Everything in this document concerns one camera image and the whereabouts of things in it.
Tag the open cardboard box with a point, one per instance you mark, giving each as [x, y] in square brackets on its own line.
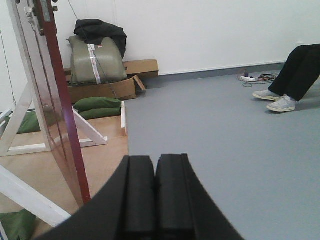
[80, 89]

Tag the green sandbag bottom left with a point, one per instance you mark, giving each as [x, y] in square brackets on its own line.
[18, 225]

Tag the black jacket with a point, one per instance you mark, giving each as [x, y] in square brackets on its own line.
[93, 31]

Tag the person legs black trousers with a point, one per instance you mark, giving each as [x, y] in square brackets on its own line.
[299, 73]

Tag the lower green sandbag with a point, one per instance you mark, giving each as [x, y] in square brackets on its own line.
[97, 113]

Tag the upper green sandbag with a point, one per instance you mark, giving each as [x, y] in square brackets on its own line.
[90, 103]

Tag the white wooden door frame stand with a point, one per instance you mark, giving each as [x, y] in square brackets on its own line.
[88, 135]

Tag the green sandbag behind door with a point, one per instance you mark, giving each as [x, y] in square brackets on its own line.
[30, 123]

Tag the brown wooden door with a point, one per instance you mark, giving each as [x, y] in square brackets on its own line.
[40, 53]

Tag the plywood base board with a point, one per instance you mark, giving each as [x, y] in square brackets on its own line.
[41, 172]

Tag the olive green wrapped bundle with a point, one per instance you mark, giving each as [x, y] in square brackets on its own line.
[104, 62]

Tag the grey sneaker rear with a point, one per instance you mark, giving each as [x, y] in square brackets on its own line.
[266, 95]

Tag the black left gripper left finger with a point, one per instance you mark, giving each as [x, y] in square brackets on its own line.
[124, 209]

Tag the grey sneaker front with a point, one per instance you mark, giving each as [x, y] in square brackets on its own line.
[284, 104]

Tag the closed cardboard box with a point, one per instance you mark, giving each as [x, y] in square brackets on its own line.
[147, 68]

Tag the grey sneaker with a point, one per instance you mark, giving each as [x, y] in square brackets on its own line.
[266, 95]
[284, 104]

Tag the silver latch plate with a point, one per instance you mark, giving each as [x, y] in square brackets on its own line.
[46, 11]

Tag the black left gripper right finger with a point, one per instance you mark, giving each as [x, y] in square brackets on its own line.
[185, 210]

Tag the white power strip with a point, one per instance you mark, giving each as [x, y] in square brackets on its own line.
[248, 78]

